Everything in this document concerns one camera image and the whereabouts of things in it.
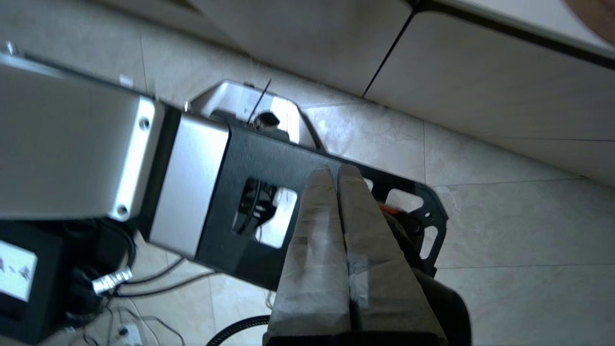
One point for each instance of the silver metal connector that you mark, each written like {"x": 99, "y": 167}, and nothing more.
{"x": 111, "y": 281}

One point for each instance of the beige cabinet door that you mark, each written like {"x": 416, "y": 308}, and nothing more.
{"x": 312, "y": 38}
{"x": 480, "y": 96}

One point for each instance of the silver robot torso housing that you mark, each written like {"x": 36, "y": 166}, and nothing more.
{"x": 57, "y": 144}

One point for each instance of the white plug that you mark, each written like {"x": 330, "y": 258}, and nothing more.
{"x": 129, "y": 335}

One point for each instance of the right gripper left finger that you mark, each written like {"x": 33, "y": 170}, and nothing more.
{"x": 314, "y": 269}

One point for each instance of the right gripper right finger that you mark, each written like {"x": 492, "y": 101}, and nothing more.
{"x": 379, "y": 278}

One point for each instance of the black box with screen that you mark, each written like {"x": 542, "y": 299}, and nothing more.
{"x": 48, "y": 269}

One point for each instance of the black rounded robot part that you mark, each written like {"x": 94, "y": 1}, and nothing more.
{"x": 447, "y": 307}

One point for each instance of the white floor device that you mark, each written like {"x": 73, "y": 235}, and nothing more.
{"x": 230, "y": 98}

